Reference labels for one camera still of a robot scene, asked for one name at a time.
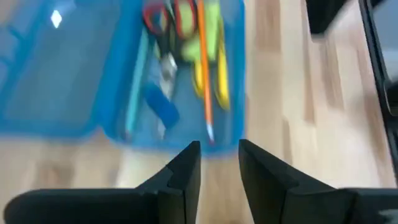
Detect teal pen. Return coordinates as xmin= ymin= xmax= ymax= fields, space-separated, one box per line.
xmin=123 ymin=27 xmax=150 ymax=141

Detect green sticky note pad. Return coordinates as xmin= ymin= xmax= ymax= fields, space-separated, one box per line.
xmin=179 ymin=0 xmax=222 ymax=63

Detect blue plastic pencil case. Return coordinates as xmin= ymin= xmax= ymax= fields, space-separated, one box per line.
xmin=0 ymin=0 xmax=247 ymax=156

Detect orange pencil with red eraser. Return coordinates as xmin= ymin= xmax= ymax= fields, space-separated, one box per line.
xmin=195 ymin=0 xmax=216 ymax=144

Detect scissors with red black handles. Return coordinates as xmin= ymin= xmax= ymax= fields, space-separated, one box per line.
xmin=142 ymin=0 xmax=199 ymax=141

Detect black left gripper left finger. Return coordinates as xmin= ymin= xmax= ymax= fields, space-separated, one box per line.
xmin=136 ymin=140 xmax=203 ymax=224

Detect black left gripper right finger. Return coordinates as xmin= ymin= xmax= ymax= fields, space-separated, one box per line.
xmin=238 ymin=138 xmax=354 ymax=224

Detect blue eraser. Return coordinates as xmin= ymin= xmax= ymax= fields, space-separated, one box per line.
xmin=142 ymin=82 xmax=181 ymax=129

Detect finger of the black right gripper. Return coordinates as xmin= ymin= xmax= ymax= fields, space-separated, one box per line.
xmin=305 ymin=0 xmax=349 ymax=35

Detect black aluminium table frame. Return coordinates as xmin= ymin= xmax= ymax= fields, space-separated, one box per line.
xmin=358 ymin=0 xmax=398 ymax=183

